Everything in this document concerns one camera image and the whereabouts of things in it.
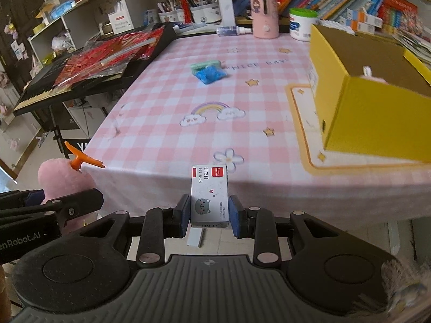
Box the small white staple box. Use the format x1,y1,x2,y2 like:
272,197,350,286
191,165,230,228

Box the pink plush paw toy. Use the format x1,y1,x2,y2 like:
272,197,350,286
359,66,388,85

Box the pink checkered tablecloth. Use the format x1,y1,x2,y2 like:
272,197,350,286
85,35,430,229

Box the black Yamaha keyboard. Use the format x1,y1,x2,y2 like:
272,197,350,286
13,23,177,116

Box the green eraser block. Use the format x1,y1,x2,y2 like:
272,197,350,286
190,60,222,75

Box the yellow cardboard box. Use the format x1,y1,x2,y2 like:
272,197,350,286
309,26,430,163

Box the red foil packets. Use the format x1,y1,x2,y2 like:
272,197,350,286
53,27,164,88

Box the small spray bottle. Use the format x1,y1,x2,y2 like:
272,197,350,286
216,26,253,37

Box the white drinking straws box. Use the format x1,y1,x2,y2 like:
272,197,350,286
108,1,134,34

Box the white pen cup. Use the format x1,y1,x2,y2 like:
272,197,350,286
158,9,179,23
191,2,221,24

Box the white jar green lid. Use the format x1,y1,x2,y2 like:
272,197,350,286
289,7,319,42

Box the pink cylindrical humidifier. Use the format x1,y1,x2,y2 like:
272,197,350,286
251,0,279,39

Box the white cubby shelf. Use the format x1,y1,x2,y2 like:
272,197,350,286
29,0,235,61

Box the stack of papers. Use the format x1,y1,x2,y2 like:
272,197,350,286
393,29,431,68

